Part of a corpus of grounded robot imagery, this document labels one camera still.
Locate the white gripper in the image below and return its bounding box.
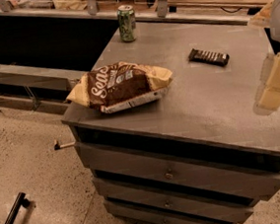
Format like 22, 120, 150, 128
247, 0, 280, 111

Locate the dark chocolate rxbar wrapper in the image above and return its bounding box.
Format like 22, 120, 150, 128
188, 48, 230, 66

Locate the grey drawer cabinet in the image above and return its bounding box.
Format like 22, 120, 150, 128
52, 6, 280, 224

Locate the middle grey drawer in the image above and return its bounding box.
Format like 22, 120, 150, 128
92, 162, 255, 224

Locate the grey drawer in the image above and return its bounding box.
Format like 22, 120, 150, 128
75, 142, 280, 206
103, 188, 231, 224
92, 162, 255, 224

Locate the green soda can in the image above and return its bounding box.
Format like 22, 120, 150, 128
117, 4, 136, 42

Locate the brown yellow chip bag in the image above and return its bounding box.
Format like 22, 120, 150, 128
66, 61, 173, 114

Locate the bottom grey drawer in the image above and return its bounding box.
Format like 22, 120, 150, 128
103, 188, 231, 224

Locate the top grey drawer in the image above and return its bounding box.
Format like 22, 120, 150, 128
75, 142, 280, 206

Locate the black metal bar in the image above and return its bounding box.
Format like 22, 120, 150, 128
4, 192, 30, 224

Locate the side crank handle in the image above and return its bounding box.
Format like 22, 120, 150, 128
53, 140, 75, 151

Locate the grey metal counter rail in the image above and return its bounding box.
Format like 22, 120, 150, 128
0, 64, 84, 91

